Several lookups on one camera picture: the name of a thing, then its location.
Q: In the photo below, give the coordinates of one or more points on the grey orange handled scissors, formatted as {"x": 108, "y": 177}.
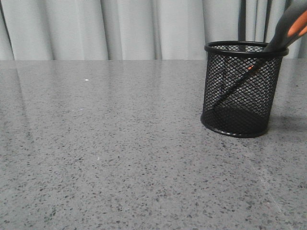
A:
{"x": 291, "y": 26}

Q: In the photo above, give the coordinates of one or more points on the black mesh pen bucket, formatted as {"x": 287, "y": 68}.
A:
{"x": 246, "y": 112}

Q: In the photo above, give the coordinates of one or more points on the black stand pole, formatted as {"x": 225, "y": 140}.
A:
{"x": 242, "y": 21}

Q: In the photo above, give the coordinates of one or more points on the light grey curtain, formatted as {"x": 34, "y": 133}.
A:
{"x": 128, "y": 29}

